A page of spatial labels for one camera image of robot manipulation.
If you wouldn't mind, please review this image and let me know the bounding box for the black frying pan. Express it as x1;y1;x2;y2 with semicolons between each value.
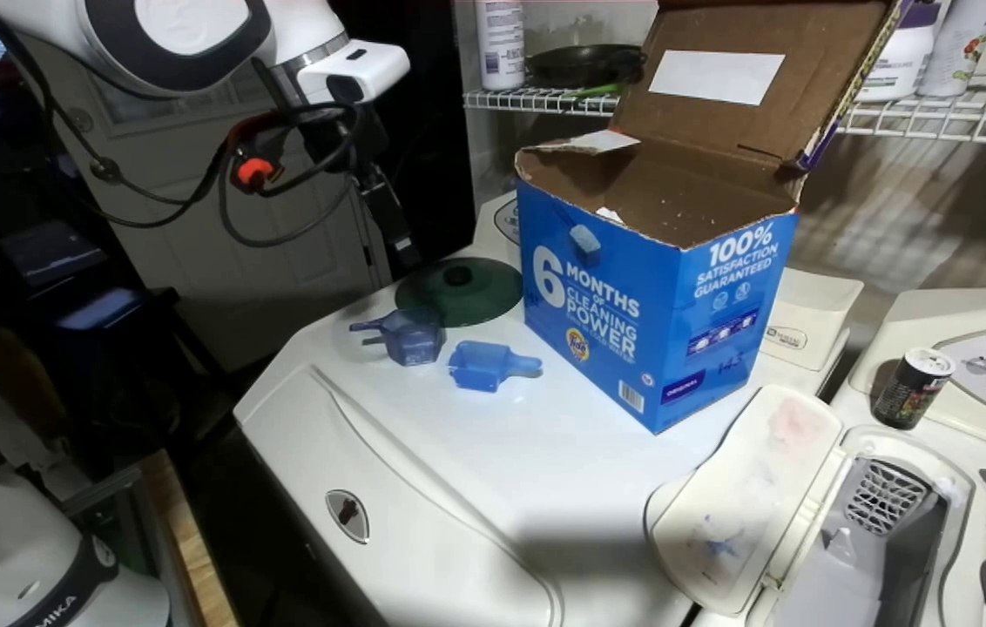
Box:
523;42;650;94

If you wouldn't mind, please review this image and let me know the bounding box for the orange red cable connector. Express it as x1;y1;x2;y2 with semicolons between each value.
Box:
232;154;278;195

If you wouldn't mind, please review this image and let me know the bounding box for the round metal door knob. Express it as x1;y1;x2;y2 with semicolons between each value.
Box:
86;154;125;189

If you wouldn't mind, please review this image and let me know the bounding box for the grey detergent dispenser compartment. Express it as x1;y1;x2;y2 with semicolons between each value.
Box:
768;430;976;627

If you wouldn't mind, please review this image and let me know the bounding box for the white wire shelf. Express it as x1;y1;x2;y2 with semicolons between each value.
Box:
463;69;986;154

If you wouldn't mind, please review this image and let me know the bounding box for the blue plastic scoop cup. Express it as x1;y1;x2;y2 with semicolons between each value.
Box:
445;338;547;398

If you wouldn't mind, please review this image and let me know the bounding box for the purple plastic scoop cup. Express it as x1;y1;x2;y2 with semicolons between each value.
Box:
347;307;449;370

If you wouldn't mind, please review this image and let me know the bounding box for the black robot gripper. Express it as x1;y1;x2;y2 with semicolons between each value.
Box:
314;102;419;274

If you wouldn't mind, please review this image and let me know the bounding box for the white bottle with red print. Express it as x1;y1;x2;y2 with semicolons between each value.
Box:
920;0;986;102

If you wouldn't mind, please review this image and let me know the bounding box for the open blue cardboard detergent box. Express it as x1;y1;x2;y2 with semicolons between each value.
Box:
511;0;908;439

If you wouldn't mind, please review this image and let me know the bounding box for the wooden plank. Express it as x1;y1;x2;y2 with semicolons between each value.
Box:
139;448;240;627

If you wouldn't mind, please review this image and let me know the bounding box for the white dispenser lid flap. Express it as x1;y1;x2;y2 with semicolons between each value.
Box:
640;379;847;619

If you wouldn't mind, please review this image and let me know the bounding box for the white tub with purple lid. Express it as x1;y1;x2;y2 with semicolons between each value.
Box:
853;0;944;103

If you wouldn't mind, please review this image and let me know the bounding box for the dark blue storage box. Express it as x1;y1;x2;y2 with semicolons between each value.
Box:
0;219;110;288

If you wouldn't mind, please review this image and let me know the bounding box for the white washing machine top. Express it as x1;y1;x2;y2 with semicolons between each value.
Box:
232;189;869;627

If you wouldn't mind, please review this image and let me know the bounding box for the dark green round lid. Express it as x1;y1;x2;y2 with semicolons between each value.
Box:
395;254;528;330

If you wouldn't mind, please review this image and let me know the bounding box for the slim white bottle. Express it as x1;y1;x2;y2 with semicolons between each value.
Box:
474;0;530;94

